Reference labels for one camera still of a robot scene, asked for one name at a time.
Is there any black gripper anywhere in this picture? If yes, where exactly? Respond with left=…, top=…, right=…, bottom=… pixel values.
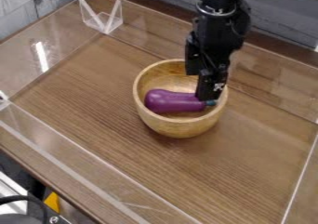
left=186, top=8, right=252, bottom=101

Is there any purple toy eggplant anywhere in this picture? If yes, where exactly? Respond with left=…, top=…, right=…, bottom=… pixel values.
left=145, top=89, right=217, bottom=113

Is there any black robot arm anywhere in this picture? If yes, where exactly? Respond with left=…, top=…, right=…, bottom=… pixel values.
left=186, top=0, right=252, bottom=101

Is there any light wooden bowl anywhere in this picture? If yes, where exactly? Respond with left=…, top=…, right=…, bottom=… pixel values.
left=133, top=59, right=229, bottom=138

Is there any black device with yellow label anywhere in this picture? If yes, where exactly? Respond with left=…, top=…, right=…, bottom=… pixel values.
left=41, top=190, right=98, bottom=224

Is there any clear acrylic corner bracket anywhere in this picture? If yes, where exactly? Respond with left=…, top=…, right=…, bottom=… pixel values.
left=79, top=0, right=123, bottom=34

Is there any clear acrylic tray wall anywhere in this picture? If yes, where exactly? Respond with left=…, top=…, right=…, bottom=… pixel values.
left=0, top=91, right=202, bottom=224

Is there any black cable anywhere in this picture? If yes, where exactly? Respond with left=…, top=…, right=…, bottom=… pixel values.
left=0, top=195, right=49, bottom=224

